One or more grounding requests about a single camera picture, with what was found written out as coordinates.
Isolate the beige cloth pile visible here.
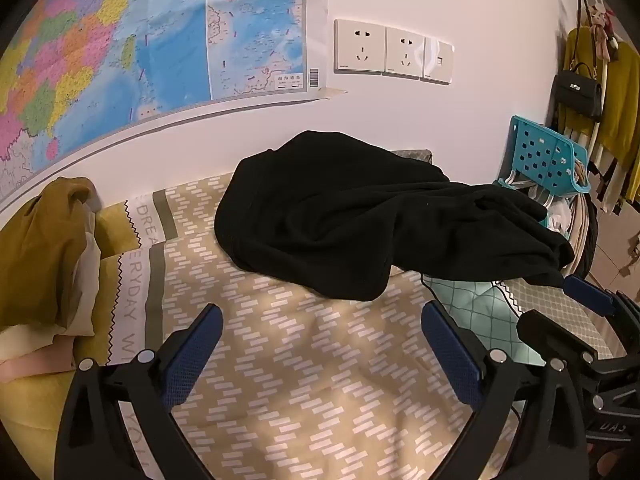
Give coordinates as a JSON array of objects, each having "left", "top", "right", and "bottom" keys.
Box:
[{"left": 510, "top": 160, "right": 601, "bottom": 281}]

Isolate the hanging yellow garment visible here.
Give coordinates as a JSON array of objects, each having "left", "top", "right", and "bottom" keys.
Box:
[{"left": 557, "top": 27, "right": 640, "bottom": 161}]

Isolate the hanging beige garment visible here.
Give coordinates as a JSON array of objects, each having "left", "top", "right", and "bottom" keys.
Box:
[{"left": 587, "top": 152, "right": 640, "bottom": 216}]

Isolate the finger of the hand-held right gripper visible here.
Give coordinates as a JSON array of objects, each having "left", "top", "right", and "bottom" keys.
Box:
[
  {"left": 562, "top": 275, "right": 640, "bottom": 332},
  {"left": 517, "top": 310, "right": 609, "bottom": 376}
]

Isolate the yellow and beige patterned bedsheet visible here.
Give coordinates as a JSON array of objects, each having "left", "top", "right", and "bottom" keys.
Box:
[{"left": 0, "top": 149, "right": 621, "bottom": 480}]

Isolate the colourful wall map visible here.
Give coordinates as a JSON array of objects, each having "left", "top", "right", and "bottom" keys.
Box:
[{"left": 0, "top": 0, "right": 348, "bottom": 216}]

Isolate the black garment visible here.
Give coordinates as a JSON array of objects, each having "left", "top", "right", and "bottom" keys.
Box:
[{"left": 214, "top": 130, "right": 576, "bottom": 302}]

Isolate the white wall socket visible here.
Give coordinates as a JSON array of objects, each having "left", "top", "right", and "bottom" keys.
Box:
[
  {"left": 334, "top": 18, "right": 387, "bottom": 75},
  {"left": 383, "top": 25, "right": 427, "bottom": 81}
]

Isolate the mustard folded garment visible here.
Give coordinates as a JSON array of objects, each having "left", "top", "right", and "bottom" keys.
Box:
[{"left": 0, "top": 176, "right": 103, "bottom": 338}]

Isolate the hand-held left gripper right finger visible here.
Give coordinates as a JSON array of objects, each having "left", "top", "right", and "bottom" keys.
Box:
[{"left": 421, "top": 301, "right": 591, "bottom": 480}]

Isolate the blue perforated plastic basket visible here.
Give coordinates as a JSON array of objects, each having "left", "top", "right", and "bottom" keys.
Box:
[{"left": 492, "top": 115, "right": 592, "bottom": 196}]

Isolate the hanging plush bear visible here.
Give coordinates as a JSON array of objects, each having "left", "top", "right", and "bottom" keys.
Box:
[{"left": 587, "top": 5, "right": 621, "bottom": 61}]

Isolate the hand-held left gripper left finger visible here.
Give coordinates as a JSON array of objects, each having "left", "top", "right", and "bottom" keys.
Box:
[{"left": 55, "top": 303, "right": 224, "bottom": 480}]

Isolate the person's right forearm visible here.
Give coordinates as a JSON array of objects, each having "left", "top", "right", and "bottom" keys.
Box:
[{"left": 585, "top": 442, "right": 631, "bottom": 480}]

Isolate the teal lattice quilt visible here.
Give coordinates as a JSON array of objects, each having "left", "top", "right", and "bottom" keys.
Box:
[{"left": 422, "top": 272, "right": 546, "bottom": 366}]

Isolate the pink folded garment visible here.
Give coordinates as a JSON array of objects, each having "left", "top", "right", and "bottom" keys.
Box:
[{"left": 0, "top": 337, "right": 76, "bottom": 383}]

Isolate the black handbag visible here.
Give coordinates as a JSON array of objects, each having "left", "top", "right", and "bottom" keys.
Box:
[{"left": 550, "top": 0, "right": 606, "bottom": 121}]

